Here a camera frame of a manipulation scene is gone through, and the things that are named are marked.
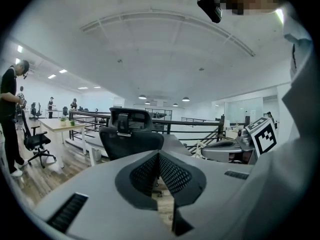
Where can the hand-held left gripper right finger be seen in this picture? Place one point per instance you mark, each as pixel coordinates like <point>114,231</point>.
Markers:
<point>215,184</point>

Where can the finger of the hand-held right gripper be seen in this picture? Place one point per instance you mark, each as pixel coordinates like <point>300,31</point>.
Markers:
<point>217,150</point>

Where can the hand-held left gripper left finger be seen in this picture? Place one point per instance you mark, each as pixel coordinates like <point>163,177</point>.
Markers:
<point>100,184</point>

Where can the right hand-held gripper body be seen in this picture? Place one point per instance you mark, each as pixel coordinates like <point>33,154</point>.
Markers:
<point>265,139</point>

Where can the black mesh office chair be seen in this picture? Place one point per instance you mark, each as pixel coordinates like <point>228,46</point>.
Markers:
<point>130,144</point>

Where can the wooden chair with patterned cushion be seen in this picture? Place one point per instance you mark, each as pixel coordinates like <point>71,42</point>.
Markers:
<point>200,149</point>

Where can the person's light shirt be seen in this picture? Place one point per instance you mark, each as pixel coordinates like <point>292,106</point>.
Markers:
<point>287,159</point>

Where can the black metal railing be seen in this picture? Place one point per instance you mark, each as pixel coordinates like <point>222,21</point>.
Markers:
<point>175,127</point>

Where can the small potted green plant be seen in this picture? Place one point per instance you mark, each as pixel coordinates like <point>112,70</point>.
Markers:
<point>63,121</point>
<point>72,122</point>

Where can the light wooden table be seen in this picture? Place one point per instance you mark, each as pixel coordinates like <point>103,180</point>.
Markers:
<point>60,128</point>

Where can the black head camera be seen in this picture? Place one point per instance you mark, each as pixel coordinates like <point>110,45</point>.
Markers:
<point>211,5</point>

